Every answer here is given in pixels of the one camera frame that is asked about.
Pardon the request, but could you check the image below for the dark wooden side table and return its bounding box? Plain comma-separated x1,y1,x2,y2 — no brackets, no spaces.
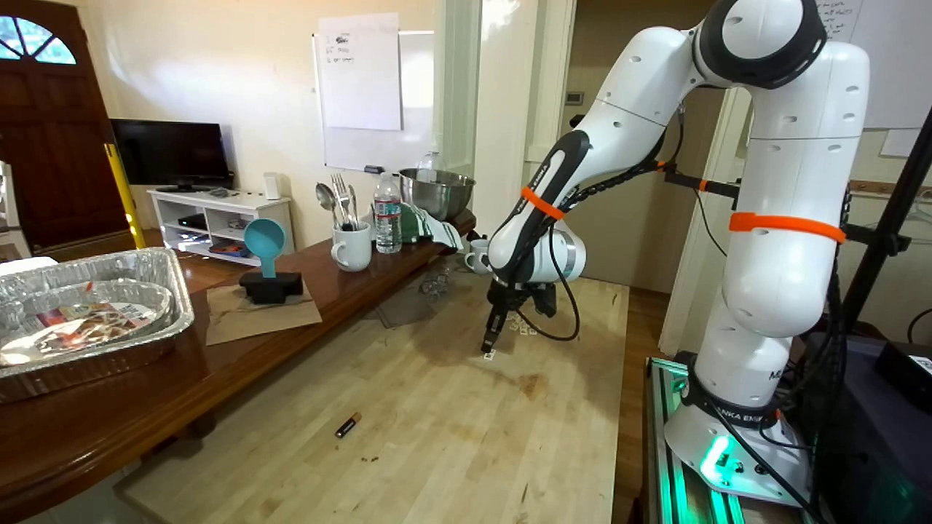
0,243,446,524

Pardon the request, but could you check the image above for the steel mixing bowl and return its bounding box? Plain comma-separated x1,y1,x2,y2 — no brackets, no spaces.
401,170,474,219

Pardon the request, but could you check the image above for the black camera tripod arm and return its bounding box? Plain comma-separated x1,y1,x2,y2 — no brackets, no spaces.
663,112,932,337

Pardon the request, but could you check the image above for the brown paper sheet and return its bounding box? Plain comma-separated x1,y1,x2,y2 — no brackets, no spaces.
206,286,319,346

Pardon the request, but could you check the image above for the white tv shelf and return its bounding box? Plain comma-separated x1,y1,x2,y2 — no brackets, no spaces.
149,190,295,269

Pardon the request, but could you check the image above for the white mug with utensils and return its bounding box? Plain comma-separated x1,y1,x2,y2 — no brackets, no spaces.
330,224,373,272

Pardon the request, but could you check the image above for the clear water bottle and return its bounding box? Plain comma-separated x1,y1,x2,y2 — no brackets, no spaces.
373,187,401,253

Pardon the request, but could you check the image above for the small black object on table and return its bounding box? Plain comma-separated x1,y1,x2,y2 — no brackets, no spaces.
335,414,362,441

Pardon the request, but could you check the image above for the white paper whiteboard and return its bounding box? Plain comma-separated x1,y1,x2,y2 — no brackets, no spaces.
313,13,436,173

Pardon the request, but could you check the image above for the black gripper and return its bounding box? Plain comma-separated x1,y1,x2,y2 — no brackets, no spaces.
479,279,530,356

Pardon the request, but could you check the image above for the black television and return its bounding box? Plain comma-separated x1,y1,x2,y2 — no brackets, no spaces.
111,120,233,190

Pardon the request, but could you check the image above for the striped green white towel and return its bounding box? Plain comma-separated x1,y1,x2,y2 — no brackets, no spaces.
401,205,465,251

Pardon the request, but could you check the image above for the aluminium foil tray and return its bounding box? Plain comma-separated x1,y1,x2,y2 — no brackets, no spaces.
0,247,196,380

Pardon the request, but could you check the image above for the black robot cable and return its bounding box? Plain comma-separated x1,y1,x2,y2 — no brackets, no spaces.
512,221,584,345

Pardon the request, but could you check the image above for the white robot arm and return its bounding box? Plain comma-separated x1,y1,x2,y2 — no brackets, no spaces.
484,0,871,508

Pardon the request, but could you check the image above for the green lit robot base rail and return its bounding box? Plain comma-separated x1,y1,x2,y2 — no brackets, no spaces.
643,358,823,524

